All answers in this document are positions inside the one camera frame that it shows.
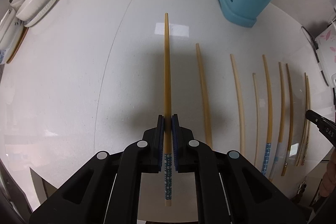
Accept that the bamboo chopstick blue dotted end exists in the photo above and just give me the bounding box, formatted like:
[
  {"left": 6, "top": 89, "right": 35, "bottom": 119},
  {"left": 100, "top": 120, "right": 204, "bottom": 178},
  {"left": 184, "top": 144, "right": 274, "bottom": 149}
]
[{"left": 163, "top": 13, "right": 173, "bottom": 207}]

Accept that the person's right hand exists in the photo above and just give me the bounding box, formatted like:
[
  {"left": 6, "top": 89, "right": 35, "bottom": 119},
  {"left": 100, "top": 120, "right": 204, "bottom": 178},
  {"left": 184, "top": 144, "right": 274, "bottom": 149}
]
[{"left": 319, "top": 153, "right": 335, "bottom": 197}]

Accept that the ivory white chopstick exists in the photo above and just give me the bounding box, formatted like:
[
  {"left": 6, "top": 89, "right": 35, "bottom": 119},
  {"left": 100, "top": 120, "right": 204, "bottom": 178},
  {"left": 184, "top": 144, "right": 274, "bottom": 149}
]
[{"left": 299, "top": 76, "right": 310, "bottom": 166}]

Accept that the plain bamboo chopstick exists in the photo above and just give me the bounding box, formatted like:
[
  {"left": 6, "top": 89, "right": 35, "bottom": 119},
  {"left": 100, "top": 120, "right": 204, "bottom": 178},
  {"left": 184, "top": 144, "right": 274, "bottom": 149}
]
[{"left": 195, "top": 43, "right": 213, "bottom": 148}]

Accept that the bamboo chopstick clear end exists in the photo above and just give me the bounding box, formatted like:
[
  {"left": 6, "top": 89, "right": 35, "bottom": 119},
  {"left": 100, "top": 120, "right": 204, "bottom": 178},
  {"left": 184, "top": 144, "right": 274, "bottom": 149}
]
[{"left": 269, "top": 61, "right": 285, "bottom": 182}]

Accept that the bamboo chopstick blue patterned end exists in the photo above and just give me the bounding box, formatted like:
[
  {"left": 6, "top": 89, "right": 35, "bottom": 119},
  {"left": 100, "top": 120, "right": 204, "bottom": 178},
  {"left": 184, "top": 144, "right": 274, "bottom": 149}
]
[{"left": 261, "top": 55, "right": 273, "bottom": 176}]

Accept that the dark amber chopstick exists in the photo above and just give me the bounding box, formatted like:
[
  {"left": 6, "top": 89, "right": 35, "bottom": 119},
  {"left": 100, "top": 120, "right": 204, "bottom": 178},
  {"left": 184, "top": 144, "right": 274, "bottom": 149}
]
[{"left": 281, "top": 63, "right": 294, "bottom": 177}]

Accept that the pale cream chopstick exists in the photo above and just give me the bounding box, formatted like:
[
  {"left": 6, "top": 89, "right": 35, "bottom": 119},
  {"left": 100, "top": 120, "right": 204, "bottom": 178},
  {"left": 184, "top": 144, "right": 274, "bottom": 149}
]
[{"left": 230, "top": 54, "right": 245, "bottom": 156}]

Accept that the white floral rice cooker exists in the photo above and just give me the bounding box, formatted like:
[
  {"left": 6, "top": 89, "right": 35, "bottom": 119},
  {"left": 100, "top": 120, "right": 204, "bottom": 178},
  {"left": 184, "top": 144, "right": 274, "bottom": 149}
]
[{"left": 314, "top": 20, "right": 335, "bottom": 107}]

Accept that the thin pale chopstick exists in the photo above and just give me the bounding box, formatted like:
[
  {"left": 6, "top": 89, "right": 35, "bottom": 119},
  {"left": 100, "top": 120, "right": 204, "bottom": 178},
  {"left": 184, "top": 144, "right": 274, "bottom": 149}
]
[{"left": 252, "top": 73, "right": 260, "bottom": 167}]

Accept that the wooden plate edge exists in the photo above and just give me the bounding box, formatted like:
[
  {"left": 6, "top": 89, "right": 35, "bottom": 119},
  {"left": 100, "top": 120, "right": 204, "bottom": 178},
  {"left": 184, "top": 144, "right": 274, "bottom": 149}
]
[{"left": 6, "top": 27, "right": 29, "bottom": 64}]

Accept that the blue patterned white plate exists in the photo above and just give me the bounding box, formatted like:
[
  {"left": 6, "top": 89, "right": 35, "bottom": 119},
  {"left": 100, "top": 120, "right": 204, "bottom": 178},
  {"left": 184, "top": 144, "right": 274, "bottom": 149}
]
[{"left": 0, "top": 8, "right": 24, "bottom": 65}]

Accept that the white ceramic bowl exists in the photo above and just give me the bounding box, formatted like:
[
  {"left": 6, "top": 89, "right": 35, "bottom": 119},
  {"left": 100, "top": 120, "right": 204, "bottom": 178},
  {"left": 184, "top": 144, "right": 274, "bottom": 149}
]
[{"left": 16, "top": 0, "right": 50, "bottom": 22}]

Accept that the black power cable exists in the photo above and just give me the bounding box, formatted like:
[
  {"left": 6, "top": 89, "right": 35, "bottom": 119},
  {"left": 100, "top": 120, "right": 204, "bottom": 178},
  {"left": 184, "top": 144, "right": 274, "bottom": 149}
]
[{"left": 301, "top": 25, "right": 329, "bottom": 87}]

